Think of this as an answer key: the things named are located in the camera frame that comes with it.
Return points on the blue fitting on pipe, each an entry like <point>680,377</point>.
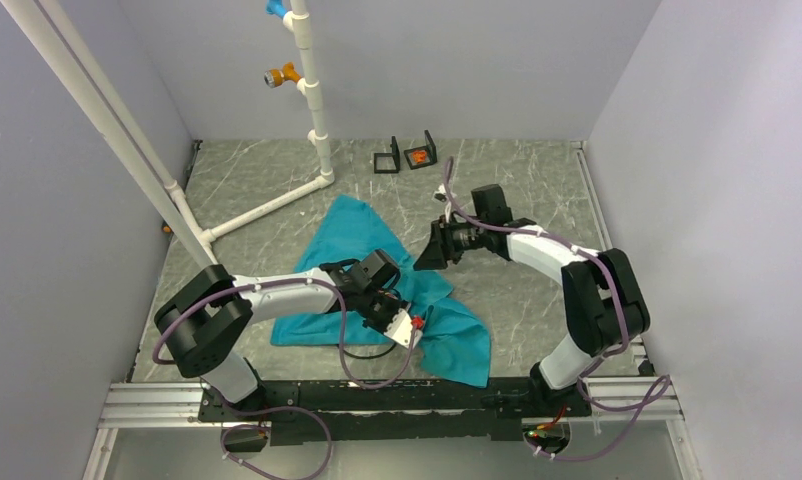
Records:
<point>276,8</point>

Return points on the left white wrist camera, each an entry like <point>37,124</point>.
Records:
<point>405,329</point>

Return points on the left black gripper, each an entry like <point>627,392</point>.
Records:
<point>397,304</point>

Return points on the aluminium rail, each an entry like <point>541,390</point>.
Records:
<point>176,405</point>

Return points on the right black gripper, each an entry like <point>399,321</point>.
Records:
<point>440,247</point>

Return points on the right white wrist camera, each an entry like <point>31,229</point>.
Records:
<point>444,202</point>

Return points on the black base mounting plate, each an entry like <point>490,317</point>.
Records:
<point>297,412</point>

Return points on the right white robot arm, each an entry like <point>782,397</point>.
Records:
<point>604,305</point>

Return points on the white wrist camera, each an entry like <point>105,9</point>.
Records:
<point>405,329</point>
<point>444,202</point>

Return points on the orange flashlight on pipe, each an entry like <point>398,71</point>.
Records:
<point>277,77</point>

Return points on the black square frame holder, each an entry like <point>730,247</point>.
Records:
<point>429,147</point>

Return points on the teal t-shirt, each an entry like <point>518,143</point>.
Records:
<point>455,342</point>

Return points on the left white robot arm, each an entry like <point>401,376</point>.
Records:
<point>201,324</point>

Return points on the white PVC pipe stand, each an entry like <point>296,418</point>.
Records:
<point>55,38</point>

